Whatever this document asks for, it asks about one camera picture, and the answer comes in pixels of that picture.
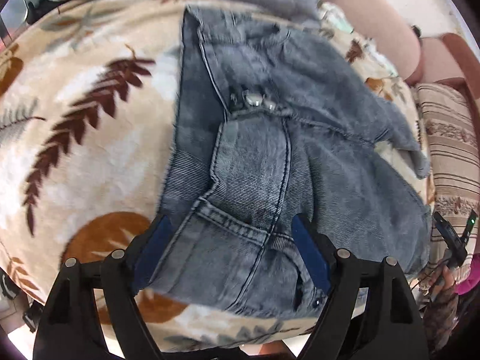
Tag beige leaf-pattern blanket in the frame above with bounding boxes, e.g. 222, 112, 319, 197
1, 0, 430, 351

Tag right forearm patterned sleeve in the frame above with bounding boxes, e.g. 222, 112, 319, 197
423, 283, 465, 357

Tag person's right hand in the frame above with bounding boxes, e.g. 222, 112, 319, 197
427, 265, 455, 297

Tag pink padded headboard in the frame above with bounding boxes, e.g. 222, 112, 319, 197
320, 0, 479, 119

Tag grey denim pants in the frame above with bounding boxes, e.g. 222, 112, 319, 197
136, 7, 430, 320

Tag striped floral beige pillow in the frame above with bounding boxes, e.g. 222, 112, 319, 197
413, 82, 480, 293

